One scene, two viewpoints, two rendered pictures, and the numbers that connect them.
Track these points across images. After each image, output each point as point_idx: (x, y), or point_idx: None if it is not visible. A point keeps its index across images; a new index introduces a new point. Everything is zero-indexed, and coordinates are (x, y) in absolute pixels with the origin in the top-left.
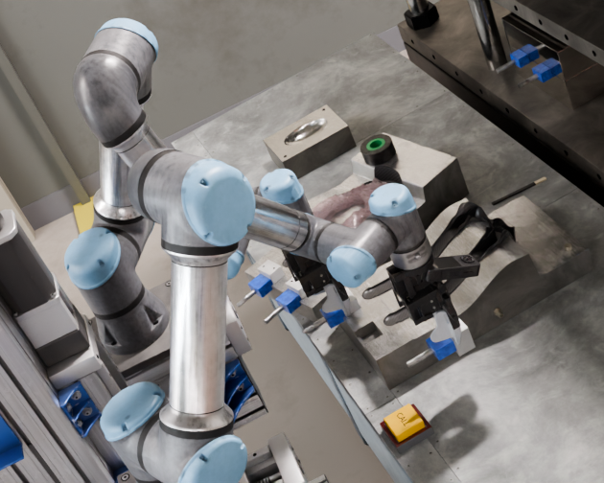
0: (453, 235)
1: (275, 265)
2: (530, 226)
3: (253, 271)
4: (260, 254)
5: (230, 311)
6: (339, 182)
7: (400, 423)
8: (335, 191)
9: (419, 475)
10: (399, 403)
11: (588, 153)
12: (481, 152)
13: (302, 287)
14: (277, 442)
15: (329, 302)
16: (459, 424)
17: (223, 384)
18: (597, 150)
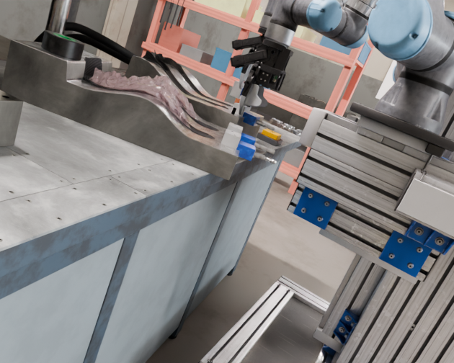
0: (166, 71)
1: (229, 130)
2: (125, 72)
3: (233, 152)
4: (180, 175)
5: (324, 109)
6: (25, 119)
7: (274, 132)
8: (106, 91)
9: (283, 142)
10: (258, 140)
11: (4, 57)
12: None
13: (283, 80)
14: (353, 116)
15: (262, 99)
16: None
17: None
18: (1, 55)
